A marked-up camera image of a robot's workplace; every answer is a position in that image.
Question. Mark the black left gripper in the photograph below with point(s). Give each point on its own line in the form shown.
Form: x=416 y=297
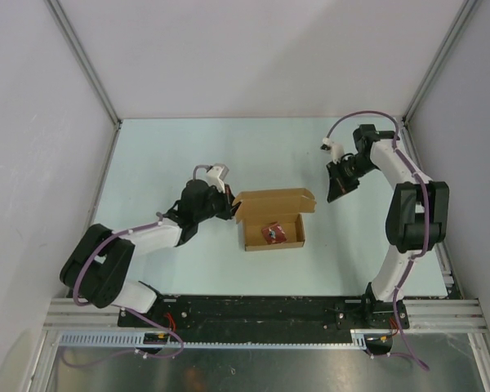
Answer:
x=229 y=208

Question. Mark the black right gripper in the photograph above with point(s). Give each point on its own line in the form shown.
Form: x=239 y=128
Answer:
x=338 y=185

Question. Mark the brown cardboard box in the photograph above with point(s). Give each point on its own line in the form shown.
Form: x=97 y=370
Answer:
x=260 y=208

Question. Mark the small red packet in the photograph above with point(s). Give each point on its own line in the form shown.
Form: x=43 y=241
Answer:
x=274 y=234

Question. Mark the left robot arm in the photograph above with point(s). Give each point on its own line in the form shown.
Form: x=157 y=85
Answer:
x=96 y=272

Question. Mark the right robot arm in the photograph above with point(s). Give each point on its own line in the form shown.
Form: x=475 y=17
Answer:
x=417 y=218

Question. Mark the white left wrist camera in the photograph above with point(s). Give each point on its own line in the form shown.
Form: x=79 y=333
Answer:
x=215 y=176

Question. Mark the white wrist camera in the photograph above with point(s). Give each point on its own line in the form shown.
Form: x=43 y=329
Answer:
x=336 y=150
x=215 y=176

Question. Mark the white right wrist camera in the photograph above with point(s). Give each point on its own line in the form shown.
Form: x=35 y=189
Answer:
x=336 y=150

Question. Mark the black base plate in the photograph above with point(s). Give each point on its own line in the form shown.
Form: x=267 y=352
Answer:
x=344 y=312

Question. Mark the aluminium frame rail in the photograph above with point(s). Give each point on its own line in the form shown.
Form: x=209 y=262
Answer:
x=422 y=315

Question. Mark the grey slotted cable duct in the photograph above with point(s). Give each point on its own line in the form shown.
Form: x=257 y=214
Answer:
x=149 y=340

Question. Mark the right aluminium corner post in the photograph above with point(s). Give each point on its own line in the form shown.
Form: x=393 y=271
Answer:
x=458 y=26

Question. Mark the aluminium corner post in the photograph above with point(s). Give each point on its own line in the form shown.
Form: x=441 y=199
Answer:
x=68 y=32
x=458 y=26

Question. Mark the left aluminium corner post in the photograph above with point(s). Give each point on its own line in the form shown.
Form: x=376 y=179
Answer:
x=68 y=32

